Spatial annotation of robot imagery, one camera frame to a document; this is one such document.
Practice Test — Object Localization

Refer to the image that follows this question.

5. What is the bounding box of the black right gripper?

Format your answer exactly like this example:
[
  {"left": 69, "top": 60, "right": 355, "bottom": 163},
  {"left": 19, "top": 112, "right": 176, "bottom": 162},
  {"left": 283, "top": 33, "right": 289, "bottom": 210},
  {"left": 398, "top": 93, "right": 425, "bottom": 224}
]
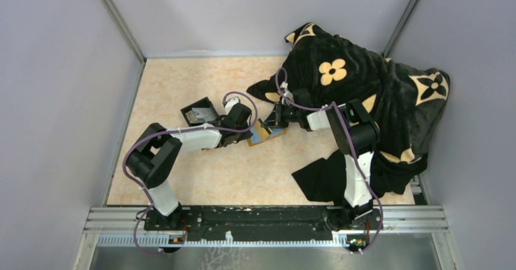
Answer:
[{"left": 260, "top": 102, "right": 301, "bottom": 129}]

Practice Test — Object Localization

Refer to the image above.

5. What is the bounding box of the gold credit card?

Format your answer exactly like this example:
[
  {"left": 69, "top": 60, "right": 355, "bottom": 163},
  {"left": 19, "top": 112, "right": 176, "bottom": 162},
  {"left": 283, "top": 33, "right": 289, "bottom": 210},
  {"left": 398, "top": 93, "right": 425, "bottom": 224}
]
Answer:
[{"left": 257, "top": 119, "right": 285, "bottom": 141}]

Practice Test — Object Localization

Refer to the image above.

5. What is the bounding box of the blue credit card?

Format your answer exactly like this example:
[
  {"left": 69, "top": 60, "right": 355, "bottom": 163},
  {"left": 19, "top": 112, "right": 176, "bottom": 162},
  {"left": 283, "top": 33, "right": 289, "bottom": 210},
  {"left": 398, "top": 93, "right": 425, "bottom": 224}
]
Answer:
[{"left": 249, "top": 120, "right": 268, "bottom": 145}]

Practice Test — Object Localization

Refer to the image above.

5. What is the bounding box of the black plastic box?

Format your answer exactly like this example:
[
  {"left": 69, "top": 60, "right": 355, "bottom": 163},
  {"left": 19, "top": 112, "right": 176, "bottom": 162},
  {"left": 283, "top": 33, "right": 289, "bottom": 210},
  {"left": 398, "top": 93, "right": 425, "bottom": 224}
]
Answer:
[{"left": 180, "top": 97, "right": 220, "bottom": 127}]

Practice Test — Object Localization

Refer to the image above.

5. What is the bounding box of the white card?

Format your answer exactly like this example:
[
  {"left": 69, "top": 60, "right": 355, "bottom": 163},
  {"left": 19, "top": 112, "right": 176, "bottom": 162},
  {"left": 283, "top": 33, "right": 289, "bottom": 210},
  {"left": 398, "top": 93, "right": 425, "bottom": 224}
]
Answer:
[{"left": 186, "top": 108, "right": 218, "bottom": 126}]

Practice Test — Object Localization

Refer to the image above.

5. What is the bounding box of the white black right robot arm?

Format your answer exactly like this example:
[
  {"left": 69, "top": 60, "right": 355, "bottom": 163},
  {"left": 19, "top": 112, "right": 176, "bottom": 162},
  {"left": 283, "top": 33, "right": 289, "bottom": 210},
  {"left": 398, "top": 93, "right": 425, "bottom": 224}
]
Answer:
[{"left": 261, "top": 88, "right": 380, "bottom": 229}]

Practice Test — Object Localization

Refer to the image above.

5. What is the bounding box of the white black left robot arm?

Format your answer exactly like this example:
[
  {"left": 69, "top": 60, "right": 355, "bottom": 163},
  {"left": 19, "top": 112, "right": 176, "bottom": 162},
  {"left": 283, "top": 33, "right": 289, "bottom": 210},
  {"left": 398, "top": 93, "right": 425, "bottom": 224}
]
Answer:
[{"left": 122, "top": 102, "right": 252, "bottom": 230}]

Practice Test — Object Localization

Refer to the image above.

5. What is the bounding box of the black floral blanket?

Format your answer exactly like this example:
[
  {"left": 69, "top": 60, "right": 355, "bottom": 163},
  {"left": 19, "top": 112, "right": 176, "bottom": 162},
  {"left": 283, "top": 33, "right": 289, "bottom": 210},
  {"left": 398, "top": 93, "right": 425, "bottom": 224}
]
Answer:
[{"left": 247, "top": 22, "right": 450, "bottom": 196}]

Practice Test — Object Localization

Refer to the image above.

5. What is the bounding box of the black cloth piece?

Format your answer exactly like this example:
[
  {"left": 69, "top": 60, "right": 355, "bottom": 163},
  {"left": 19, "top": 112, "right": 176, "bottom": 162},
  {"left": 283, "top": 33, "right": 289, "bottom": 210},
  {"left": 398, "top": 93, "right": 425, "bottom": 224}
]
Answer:
[{"left": 291, "top": 150, "right": 347, "bottom": 206}]

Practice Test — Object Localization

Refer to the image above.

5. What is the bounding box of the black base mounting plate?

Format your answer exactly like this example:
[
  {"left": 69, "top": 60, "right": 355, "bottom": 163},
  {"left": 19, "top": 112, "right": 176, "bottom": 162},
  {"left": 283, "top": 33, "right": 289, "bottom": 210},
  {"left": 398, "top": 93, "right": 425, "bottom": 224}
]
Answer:
[{"left": 144, "top": 206, "right": 380, "bottom": 242}]

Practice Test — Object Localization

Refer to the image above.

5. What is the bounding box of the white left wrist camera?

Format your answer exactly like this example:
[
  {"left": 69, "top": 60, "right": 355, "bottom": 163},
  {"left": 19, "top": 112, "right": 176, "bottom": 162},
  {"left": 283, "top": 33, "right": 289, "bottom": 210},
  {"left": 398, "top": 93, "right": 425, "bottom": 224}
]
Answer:
[{"left": 223, "top": 97, "right": 240, "bottom": 115}]

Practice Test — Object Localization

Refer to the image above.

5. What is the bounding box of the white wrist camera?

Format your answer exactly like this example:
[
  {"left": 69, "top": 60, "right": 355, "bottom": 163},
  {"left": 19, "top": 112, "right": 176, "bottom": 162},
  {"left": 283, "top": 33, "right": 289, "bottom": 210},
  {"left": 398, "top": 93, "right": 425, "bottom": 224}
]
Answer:
[
  {"left": 223, "top": 97, "right": 240, "bottom": 115},
  {"left": 279, "top": 81, "right": 293, "bottom": 105}
]

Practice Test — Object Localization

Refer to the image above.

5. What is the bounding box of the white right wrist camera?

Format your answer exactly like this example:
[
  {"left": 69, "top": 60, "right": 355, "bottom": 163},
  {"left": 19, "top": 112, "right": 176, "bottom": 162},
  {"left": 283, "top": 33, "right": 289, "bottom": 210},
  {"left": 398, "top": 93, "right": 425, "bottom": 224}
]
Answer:
[{"left": 279, "top": 81, "right": 293, "bottom": 105}]

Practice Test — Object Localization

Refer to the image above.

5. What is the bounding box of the aluminium front rail frame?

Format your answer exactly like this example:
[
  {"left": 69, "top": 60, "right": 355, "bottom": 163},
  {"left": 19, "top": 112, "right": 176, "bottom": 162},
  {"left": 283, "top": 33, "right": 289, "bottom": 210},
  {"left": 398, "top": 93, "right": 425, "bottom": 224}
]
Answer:
[{"left": 84, "top": 206, "right": 448, "bottom": 248}]

